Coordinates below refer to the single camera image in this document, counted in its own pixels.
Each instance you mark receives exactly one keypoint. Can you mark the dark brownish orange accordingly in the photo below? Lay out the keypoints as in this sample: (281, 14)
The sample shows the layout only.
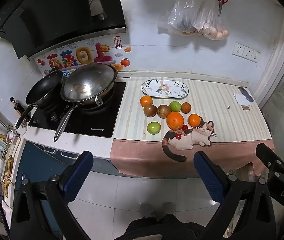
(186, 107)

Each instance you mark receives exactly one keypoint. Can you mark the plastic bag with eggs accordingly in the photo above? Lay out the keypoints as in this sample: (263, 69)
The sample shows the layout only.
(210, 22)

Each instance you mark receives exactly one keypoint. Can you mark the white paper sheet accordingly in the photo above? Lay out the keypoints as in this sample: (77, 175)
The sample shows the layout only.
(241, 99)

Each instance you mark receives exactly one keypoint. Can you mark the large orange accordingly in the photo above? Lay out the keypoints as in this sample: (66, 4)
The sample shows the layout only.
(174, 121)

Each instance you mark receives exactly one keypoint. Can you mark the black frying pan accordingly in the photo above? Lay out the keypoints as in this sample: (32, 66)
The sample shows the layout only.
(43, 94)

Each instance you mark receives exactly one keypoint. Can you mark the green apple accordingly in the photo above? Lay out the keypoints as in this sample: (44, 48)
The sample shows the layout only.
(153, 127)
(175, 106)

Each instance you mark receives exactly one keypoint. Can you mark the floral oval plate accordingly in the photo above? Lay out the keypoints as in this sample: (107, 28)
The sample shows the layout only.
(165, 89)

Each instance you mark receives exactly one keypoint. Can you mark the colourful wall sticker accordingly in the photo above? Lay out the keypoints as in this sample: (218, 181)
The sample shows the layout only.
(106, 49)

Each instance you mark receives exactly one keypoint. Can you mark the black induction cooktop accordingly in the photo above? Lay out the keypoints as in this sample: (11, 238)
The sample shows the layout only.
(97, 122)

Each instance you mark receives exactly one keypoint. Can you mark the striped cat table mat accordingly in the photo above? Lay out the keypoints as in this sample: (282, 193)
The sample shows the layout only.
(227, 134)

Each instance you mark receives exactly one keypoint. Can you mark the dark sauce bottle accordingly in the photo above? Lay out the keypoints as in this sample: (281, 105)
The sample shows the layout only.
(19, 109)

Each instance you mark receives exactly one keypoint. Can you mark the white wall socket strip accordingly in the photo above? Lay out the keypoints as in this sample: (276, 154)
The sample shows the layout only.
(245, 52)

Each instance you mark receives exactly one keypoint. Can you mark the steel wok with lid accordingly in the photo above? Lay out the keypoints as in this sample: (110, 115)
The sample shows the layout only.
(87, 86)

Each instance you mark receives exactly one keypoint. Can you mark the small brown card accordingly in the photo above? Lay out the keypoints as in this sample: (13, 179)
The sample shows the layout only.
(245, 108)

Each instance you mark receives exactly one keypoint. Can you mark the black range hood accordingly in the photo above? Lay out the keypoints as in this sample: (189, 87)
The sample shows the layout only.
(36, 26)

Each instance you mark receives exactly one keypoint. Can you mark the small orange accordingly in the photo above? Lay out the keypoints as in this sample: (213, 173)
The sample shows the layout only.
(146, 100)
(194, 120)

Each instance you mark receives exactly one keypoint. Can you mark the plastic bag dark contents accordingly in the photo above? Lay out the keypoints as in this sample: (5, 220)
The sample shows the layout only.
(182, 18)

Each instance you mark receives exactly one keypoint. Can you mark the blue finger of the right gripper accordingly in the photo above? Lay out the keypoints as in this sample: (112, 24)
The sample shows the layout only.
(267, 156)

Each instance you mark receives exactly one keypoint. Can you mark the green apple front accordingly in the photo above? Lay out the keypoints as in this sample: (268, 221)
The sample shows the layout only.
(153, 127)

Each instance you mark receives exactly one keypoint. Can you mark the dark red apple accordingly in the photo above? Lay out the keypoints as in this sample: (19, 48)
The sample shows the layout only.
(150, 110)

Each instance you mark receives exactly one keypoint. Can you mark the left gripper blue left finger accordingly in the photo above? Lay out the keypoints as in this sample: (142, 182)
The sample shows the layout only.
(76, 175)

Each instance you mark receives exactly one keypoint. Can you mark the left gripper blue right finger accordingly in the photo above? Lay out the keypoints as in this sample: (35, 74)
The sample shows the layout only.
(209, 173)

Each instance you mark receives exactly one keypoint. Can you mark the cherry tomato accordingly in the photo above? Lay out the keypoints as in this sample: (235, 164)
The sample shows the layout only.
(178, 136)
(184, 127)

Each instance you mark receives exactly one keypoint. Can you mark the green apple back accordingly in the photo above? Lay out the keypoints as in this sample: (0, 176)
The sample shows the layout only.
(175, 106)

